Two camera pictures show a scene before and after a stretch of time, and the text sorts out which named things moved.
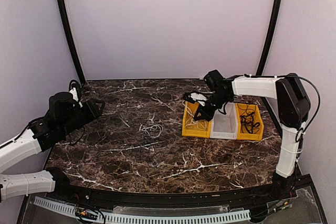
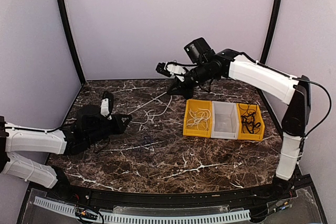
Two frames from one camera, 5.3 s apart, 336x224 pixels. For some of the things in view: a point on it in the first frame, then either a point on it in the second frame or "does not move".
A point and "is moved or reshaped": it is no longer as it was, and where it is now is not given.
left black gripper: x=93 y=112 → x=119 y=127
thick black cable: x=248 y=120 does not move
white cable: x=146 y=128 → x=151 y=115
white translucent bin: x=224 y=126 does not move
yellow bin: x=249 y=124 does not move
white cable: x=201 y=125 is moved or reshaped
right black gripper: x=207 y=114 → x=182 y=89
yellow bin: x=191 y=127 does not move
